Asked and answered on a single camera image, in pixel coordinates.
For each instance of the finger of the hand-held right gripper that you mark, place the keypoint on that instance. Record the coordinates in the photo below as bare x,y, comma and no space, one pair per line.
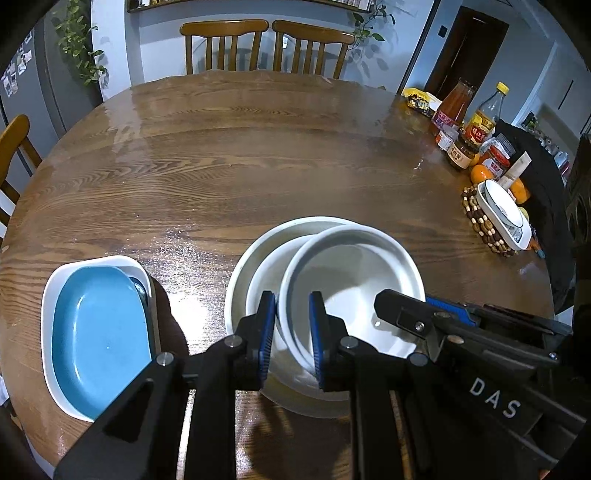
406,314

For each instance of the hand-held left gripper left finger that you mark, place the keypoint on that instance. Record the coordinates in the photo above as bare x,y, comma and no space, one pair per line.
266,339

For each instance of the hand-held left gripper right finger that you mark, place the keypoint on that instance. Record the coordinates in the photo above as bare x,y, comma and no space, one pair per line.
316,339

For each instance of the large white bowl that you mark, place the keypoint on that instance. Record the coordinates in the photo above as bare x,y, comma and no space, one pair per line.
235,295

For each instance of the small straight-sided white bowl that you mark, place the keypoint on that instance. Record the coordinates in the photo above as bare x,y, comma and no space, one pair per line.
355,286

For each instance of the shallow white bowl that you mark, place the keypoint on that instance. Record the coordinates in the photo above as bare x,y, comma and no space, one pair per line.
268,270

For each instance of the blue square plate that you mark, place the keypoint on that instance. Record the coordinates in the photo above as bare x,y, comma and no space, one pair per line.
92,332

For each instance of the white blue-patterned rectangular plate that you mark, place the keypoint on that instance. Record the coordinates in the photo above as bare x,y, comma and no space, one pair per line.
48,323

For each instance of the wooden beaded trivet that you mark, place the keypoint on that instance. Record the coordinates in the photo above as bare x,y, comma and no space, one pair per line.
478,217

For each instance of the white oval dish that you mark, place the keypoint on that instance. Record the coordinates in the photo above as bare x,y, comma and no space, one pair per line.
503,212

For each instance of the orange fruit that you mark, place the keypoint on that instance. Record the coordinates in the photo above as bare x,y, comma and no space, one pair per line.
480,174
520,191

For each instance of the brown sauce jar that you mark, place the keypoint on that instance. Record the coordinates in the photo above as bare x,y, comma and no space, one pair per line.
461,154

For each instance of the dark cloth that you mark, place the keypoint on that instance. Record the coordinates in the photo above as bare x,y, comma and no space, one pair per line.
549,207

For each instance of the red chili jar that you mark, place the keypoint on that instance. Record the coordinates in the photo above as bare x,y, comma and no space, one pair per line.
497,161

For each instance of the small white-label jar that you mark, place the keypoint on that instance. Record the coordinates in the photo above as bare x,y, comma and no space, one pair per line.
447,141

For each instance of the red sauce bottle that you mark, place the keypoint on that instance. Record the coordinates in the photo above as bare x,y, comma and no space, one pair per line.
455,108

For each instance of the yellow-capped oil bottle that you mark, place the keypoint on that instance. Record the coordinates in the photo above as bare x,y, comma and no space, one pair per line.
487,117

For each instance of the yellow snack packet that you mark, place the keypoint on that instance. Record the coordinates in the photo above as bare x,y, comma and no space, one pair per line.
420,99

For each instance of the dark wooden door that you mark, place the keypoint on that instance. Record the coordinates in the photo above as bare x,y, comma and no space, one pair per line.
466,50

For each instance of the hanging green vine plant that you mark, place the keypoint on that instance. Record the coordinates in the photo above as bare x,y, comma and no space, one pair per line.
369,27
81,46

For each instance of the wooden chair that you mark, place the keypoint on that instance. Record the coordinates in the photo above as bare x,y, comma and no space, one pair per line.
221,34
314,39
16,138

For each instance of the grey refrigerator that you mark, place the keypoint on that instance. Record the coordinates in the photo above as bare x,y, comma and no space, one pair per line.
46,92

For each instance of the cluster of fridge photos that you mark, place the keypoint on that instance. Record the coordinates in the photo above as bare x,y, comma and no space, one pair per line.
16,64

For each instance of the dark wall switch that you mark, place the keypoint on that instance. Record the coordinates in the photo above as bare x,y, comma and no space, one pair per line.
443,31

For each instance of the wooden wall shelf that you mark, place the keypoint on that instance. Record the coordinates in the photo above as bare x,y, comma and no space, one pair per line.
249,5

